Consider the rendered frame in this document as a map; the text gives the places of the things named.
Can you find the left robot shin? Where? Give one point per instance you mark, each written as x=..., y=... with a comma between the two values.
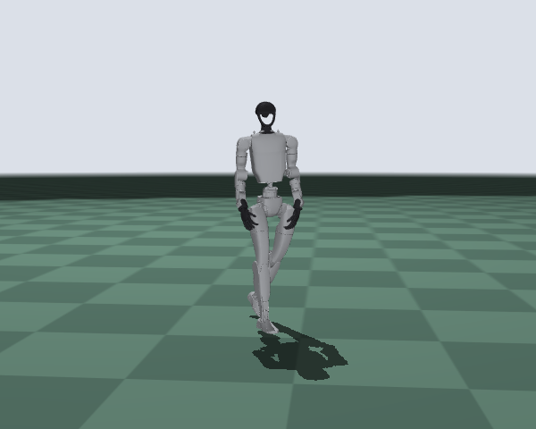
x=273, y=270

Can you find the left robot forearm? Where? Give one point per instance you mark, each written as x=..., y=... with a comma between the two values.
x=296, y=190

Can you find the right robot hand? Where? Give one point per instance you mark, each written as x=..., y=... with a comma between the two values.
x=245, y=215

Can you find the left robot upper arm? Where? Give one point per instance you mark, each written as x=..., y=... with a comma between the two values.
x=291, y=157

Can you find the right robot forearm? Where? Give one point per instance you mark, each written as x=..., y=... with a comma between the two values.
x=240, y=187

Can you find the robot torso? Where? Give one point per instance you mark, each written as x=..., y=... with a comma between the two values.
x=268, y=161

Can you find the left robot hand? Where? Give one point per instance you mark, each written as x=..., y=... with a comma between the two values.
x=295, y=215

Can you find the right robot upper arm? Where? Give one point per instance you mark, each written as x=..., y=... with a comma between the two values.
x=243, y=145

